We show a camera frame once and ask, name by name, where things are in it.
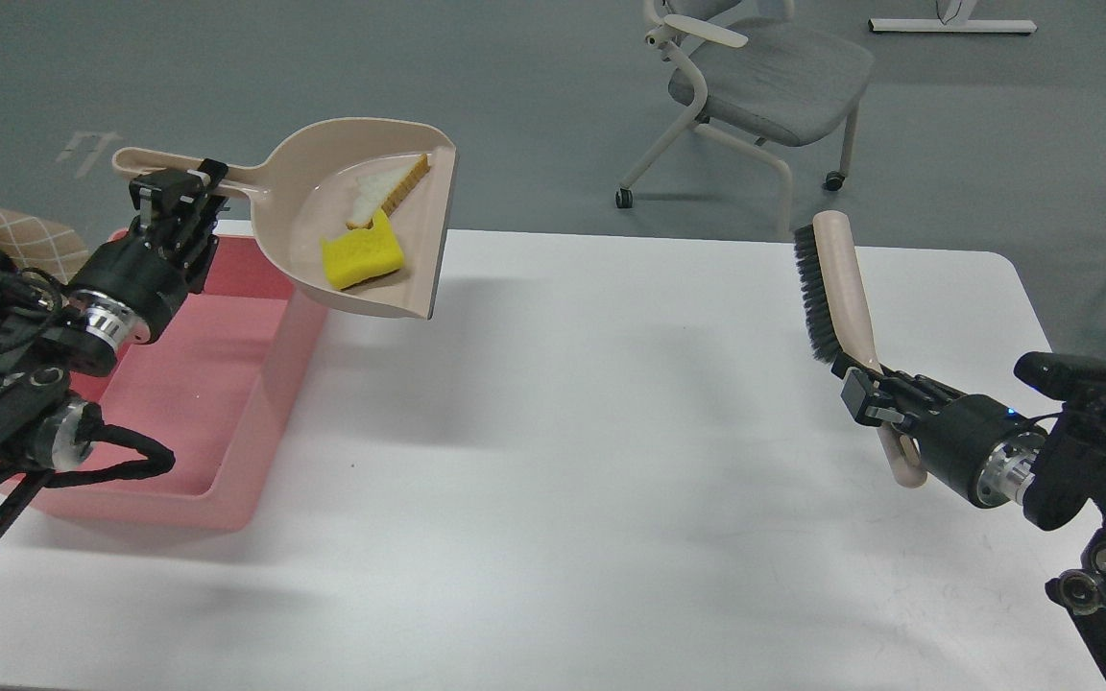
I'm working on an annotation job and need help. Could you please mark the toast bread slice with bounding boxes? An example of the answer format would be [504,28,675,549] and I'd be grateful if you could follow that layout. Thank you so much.
[344,153,431,230]

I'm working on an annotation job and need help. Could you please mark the brown checkered cloth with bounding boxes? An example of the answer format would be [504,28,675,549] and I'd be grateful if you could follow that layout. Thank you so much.
[0,208,88,284]

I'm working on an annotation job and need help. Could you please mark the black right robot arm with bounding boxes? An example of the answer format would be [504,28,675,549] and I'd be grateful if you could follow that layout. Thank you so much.
[832,350,1106,679]

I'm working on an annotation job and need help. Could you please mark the beige plastic dustpan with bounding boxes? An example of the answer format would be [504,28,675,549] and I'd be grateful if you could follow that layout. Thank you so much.
[111,117,459,321]

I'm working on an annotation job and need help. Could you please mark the pink plastic bin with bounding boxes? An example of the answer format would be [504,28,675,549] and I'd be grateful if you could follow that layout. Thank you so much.
[32,222,326,531]

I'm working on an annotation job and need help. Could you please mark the yellow sponge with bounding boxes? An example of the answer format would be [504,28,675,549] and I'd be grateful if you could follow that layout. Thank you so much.
[320,209,405,292]

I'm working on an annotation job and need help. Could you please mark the grey office chair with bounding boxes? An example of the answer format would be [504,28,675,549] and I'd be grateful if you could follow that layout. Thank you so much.
[614,1,877,231]

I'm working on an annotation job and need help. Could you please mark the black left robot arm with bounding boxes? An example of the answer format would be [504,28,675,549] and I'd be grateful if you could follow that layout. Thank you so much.
[0,158,229,540]

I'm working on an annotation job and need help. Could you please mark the white desk base foot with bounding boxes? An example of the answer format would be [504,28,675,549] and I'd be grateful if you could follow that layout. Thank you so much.
[868,1,1039,36]

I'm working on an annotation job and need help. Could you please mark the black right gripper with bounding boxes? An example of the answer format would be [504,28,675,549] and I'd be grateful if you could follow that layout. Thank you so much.
[832,354,1048,509]

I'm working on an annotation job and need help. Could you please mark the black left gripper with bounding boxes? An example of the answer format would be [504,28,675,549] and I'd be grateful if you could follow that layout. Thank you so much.
[67,158,228,346]

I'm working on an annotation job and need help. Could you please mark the beige hand brush black bristles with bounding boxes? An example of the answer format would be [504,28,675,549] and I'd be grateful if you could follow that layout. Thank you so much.
[794,210,927,488]

